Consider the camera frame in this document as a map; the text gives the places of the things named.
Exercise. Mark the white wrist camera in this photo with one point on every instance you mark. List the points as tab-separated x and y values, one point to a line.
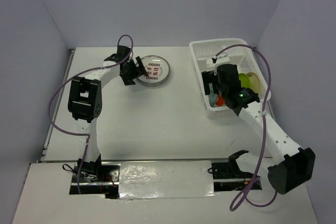
221	59
122	54

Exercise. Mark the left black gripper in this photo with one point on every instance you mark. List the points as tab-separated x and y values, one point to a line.
127	80

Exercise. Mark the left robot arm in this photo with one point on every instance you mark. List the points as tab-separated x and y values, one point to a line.
85	105

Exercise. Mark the green plastic plate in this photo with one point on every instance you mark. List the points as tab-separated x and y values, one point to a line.
244	80

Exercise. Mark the white plate red characters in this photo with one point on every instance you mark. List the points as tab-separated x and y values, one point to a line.
158	70

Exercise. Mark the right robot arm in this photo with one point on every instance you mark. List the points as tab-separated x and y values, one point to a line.
292	165

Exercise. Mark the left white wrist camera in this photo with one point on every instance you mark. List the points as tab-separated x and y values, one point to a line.
122	54

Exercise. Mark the beige translucent plate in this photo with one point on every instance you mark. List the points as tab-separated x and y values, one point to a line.
254	81

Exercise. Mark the black metal base rail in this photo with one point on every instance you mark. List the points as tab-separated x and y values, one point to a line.
225	178

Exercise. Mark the silver foil tape panel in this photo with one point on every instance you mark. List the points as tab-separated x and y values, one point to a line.
156	180

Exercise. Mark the blue patterned small plate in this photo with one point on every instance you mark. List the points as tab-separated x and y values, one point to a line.
213	97

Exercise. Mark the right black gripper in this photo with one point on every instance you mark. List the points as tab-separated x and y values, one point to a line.
210	76

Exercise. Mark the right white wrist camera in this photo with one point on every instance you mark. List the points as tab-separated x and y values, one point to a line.
221	59

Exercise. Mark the orange plastic plate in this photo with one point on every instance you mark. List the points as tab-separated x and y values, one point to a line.
220	101

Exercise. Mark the white plastic dish rack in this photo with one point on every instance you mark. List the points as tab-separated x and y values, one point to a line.
202	52

